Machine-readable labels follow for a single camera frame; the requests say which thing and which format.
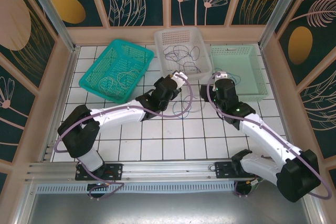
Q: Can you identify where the dark blue thin cable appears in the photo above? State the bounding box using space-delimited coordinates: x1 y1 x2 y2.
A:
172 94 195 119

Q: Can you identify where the bright blue thin cable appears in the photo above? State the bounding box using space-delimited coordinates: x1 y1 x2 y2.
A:
227 73 242 86

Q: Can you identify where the mint green plastic basket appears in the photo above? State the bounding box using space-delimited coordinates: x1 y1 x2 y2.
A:
209 44 269 104

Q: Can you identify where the teal plastic basket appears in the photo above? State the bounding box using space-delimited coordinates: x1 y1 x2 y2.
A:
78 39 155 103

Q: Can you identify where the white plastic basket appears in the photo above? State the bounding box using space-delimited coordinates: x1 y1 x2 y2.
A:
153 27 213 82

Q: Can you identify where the grey metal sheet panel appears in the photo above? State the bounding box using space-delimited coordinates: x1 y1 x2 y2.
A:
15 192 323 224

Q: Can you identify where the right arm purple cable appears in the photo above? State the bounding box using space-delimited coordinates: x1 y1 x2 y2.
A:
206 71 332 199

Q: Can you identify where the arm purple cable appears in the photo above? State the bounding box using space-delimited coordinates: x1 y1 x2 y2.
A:
54 73 195 200
206 71 332 199

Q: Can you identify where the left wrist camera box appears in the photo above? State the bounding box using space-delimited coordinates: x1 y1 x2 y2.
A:
170 70 189 90

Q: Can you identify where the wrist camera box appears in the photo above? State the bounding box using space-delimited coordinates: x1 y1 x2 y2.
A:
212 70 228 80
170 70 189 90

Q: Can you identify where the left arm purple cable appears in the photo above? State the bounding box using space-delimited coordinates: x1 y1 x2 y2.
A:
54 73 195 200

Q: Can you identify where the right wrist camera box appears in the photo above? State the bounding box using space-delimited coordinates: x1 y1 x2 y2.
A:
212 70 228 80

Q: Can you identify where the aluminium side rail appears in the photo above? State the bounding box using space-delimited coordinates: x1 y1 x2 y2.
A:
259 45 299 158
39 47 81 163

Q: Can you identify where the long aluminium base rail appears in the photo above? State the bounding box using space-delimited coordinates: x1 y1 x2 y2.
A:
25 157 309 183

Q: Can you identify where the aluminium frame post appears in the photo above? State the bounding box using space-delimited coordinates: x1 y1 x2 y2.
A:
258 0 304 49
20 0 81 53

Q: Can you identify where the grey slotted cable duct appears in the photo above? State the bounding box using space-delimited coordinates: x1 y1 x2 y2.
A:
35 184 237 195

